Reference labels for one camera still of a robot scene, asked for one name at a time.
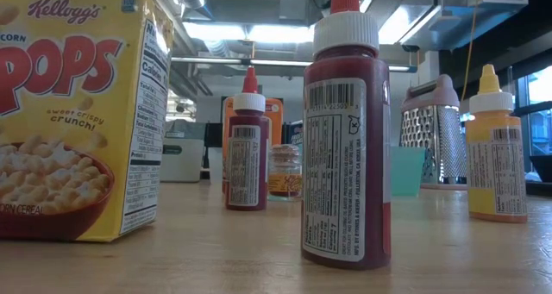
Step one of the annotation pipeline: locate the yellow hanging cord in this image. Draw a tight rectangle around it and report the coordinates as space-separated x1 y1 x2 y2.
460 3 480 102

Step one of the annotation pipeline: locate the yellow-capped orange sauce bottle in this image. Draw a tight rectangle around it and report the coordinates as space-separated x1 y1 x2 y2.
464 64 528 224

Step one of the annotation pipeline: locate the glass jar with orange label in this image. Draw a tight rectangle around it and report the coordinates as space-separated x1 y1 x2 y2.
267 143 304 199

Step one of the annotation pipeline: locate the long linear ceiling light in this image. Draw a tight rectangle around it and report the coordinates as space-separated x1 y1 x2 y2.
171 55 418 73

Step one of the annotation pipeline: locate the dark blue cereal box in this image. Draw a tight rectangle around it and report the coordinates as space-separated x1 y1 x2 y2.
282 120 304 148

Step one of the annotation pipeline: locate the yellow Corn Pops cereal box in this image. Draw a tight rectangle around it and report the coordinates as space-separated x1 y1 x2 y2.
0 0 175 243

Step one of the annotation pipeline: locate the orange Mini Wheats cereal box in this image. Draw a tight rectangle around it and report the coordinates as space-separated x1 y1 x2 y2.
221 96 285 196

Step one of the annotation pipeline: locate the steel box grater pink handle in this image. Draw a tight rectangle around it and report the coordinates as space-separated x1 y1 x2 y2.
398 73 469 191

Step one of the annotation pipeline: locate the red-capped dark red bottle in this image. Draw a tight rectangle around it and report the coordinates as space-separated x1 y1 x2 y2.
300 0 392 272
223 66 271 212

